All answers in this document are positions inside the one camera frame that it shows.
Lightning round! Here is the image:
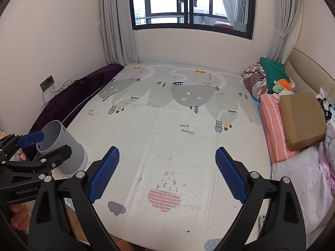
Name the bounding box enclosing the person's left hand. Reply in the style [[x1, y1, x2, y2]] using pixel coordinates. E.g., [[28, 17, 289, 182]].
[[10, 203, 33, 231]]

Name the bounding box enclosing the dark wall socket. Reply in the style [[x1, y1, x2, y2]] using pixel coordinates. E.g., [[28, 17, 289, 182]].
[[40, 75, 55, 91]]

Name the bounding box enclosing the striped blanket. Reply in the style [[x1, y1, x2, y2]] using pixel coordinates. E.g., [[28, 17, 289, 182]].
[[242, 62, 270, 100]]

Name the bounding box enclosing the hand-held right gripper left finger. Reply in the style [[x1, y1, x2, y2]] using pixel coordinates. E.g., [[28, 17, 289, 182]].
[[27, 146, 121, 251]]

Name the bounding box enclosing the grey curtain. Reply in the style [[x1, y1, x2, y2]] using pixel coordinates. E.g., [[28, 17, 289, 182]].
[[99, 0, 138, 67], [271, 0, 305, 64]]

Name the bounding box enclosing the black framed window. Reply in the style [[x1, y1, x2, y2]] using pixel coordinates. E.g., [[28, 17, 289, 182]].
[[126, 0, 256, 40]]

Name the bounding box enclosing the purple blanket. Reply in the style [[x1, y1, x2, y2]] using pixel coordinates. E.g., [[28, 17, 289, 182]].
[[22, 63, 125, 163]]

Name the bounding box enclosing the green towel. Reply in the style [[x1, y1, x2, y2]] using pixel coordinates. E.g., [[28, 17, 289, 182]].
[[260, 57, 292, 95]]

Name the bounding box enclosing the green and orange plush toy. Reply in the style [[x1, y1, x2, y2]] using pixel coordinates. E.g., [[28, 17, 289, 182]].
[[272, 78, 295, 96]]

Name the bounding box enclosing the grey round bin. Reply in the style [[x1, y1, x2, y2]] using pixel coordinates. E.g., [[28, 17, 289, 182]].
[[36, 120, 87, 176]]

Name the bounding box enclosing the black cable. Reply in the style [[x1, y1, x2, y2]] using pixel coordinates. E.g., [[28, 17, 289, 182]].
[[42, 80, 79, 110]]

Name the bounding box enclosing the white plastic bag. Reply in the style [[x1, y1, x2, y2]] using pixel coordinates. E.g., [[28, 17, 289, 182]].
[[271, 146, 334, 238]]

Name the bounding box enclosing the beige headboard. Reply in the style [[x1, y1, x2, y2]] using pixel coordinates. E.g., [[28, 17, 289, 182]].
[[284, 47, 335, 102]]

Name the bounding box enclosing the pink striped quilt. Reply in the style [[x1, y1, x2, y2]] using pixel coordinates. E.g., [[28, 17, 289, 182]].
[[260, 93, 300, 164]]

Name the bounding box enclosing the cardboard box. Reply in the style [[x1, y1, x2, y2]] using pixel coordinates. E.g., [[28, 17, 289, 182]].
[[279, 92, 327, 151]]

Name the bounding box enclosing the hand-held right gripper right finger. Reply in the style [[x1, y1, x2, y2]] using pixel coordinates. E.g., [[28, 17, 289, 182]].
[[215, 147, 307, 251]]

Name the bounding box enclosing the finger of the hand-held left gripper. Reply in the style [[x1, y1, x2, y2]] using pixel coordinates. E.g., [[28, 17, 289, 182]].
[[0, 131, 44, 160], [0, 145, 72, 174]]

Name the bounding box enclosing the lilac cloth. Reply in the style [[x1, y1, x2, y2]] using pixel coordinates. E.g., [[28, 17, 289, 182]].
[[318, 123, 335, 196]]

